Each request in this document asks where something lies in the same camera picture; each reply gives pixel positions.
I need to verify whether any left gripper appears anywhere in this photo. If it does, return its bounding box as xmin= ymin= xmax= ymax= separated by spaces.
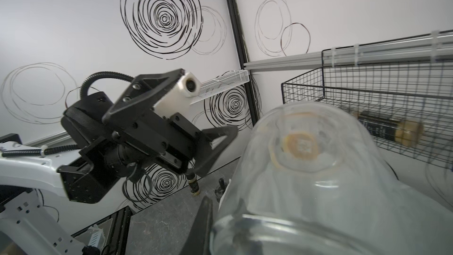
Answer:
xmin=102 ymin=68 xmax=238 ymax=177

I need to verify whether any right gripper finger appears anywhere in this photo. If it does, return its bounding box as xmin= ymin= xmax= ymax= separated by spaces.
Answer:
xmin=179 ymin=196 xmax=214 ymax=255

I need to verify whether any glass rice jar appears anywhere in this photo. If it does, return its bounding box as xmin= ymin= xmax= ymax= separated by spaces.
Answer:
xmin=210 ymin=102 xmax=453 ymax=255

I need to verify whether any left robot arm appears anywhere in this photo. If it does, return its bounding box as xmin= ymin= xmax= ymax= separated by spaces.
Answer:
xmin=1 ymin=69 xmax=238 ymax=255

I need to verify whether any dark spice bottle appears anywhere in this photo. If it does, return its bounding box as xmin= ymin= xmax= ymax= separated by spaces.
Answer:
xmin=186 ymin=170 xmax=200 ymax=196

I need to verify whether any small bottle black pump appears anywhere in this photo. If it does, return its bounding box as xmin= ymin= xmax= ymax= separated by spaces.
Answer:
xmin=214 ymin=178 xmax=228 ymax=203

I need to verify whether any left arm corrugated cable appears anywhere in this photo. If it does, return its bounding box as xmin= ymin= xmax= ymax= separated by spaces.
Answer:
xmin=79 ymin=71 xmax=134 ymax=100

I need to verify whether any black wire wall basket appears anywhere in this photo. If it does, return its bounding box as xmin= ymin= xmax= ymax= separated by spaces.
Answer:
xmin=281 ymin=30 xmax=453 ymax=170

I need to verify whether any bottle in wire basket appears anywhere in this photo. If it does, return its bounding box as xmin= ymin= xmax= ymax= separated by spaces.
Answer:
xmin=350 ymin=110 xmax=424 ymax=148

